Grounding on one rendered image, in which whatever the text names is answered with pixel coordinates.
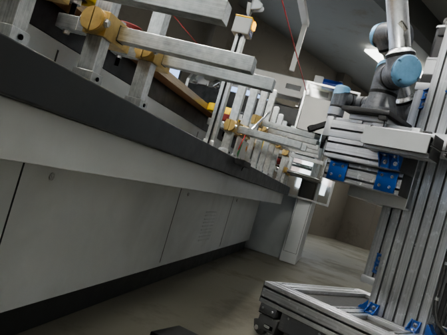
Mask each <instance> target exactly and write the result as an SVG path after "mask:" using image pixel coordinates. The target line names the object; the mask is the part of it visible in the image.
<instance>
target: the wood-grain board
mask: <svg viewBox="0 0 447 335"><path fill-rule="evenodd" d="M53 3H54V4H55V5H57V6H58V7H60V8H61V9H62V10H64V11H65V12H67V13H68V14H69V11H70V8H71V4H70V3H69V5H65V4H61V3H55V2H53ZM86 8H87V6H84V5H81V7H77V8H76V12H75V14H74V15H75V16H80V15H81V13H82V12H83V11H84V10H85V9H86ZM130 60H131V61H133V62H135V63H136V64H138V60H134V59H131V58H130ZM154 78H156V79H157V80H159V81H160V82H161V83H163V84H164V85H166V86H167V87H168V88H169V89H171V90H172V91H174V92H175V93H176V94H178V95H179V96H181V97H182V98H183V99H184V100H186V101H187V102H189V103H190V104H191V105H192V106H194V107H195V108H197V109H198V110H199V111H200V112H202V113H203V114H205V115H206V116H207V117H209V118H212V112H209V111H208V110H207V108H208V103H207V102H205V101H204V100H203V99H201V98H200V97H199V96H198V95H197V94H196V93H195V92H193V91H192V90H191V89H189V88H188V87H187V86H186V85H185V84H184V83H183V82H181V81H180V80H179V79H178V78H176V77H175V76H174V75H173V74H172V73H171V72H169V74H165V73H162V72H157V71H155V72H154Z"/></svg>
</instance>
